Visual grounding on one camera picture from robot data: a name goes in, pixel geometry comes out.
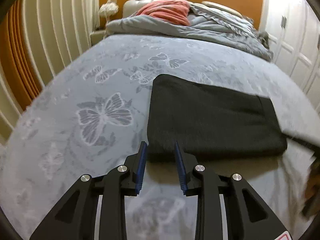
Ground beige bedside table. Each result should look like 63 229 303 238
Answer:
89 29 107 47

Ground dark grey pants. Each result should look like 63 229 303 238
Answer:
147 74 287 160

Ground white panelled wardrobe doors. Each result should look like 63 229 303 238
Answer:
259 0 319 111

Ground grey clothes pile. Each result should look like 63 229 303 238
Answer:
257 31 270 49

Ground pink red blanket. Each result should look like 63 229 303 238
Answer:
135 0 190 26

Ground white flower lamp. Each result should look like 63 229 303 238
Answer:
98 0 119 23

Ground orange curtain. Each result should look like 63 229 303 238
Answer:
1 0 42 110

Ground cream striped curtain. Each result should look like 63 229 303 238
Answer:
1 0 99 144

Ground grey rumpled duvet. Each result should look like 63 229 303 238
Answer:
106 3 273 62

